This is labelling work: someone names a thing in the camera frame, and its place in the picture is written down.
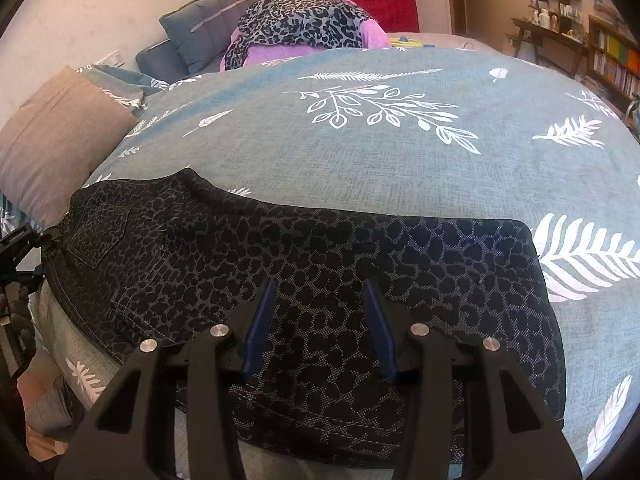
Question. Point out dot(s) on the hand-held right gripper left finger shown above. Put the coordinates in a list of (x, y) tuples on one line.
[(257, 330)]

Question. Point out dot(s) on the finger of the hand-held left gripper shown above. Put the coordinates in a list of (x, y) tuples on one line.
[(22, 242), (30, 279)]

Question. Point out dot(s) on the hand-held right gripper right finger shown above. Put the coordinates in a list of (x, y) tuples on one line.
[(382, 330)]

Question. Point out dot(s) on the dark leopard print pants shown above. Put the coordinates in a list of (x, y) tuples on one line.
[(350, 260)]

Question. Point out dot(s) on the beige pillow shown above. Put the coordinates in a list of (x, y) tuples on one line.
[(55, 135)]

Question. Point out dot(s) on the teal leaf print blanket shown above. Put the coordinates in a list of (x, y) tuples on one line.
[(400, 160)]

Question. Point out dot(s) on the teal leaf print pillow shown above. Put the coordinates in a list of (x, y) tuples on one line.
[(125, 82)]

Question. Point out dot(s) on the grey padded headboard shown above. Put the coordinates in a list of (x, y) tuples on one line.
[(200, 30)]

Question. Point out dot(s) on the yellow and blue toy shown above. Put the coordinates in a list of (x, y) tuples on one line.
[(406, 42)]

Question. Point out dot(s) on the grey bed sheet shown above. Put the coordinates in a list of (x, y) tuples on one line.
[(450, 41)]

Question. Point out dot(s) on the grey leopard print cloth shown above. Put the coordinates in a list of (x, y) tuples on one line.
[(300, 22)]

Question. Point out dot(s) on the dark wooden desk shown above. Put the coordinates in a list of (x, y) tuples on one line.
[(545, 30)]

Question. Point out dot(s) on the wooden bookshelf with books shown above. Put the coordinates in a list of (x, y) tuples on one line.
[(615, 60)]

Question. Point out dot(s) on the small wooden shelf rack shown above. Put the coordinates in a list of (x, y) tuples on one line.
[(555, 5)]

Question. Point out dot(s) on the white wall socket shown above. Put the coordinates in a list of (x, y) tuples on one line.
[(109, 58)]

